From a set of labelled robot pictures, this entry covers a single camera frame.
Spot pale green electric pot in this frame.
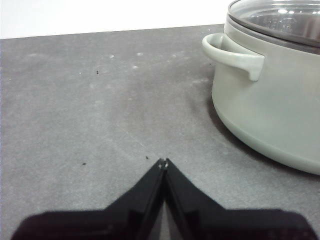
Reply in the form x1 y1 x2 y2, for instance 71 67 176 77
201 9 320 176

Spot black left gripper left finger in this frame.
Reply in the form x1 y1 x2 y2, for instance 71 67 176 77
9 157 167 240

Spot glass lid with green knob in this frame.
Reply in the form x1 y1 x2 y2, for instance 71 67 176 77
228 0 320 49

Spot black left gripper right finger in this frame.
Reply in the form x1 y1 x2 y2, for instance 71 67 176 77
163 157 315 240

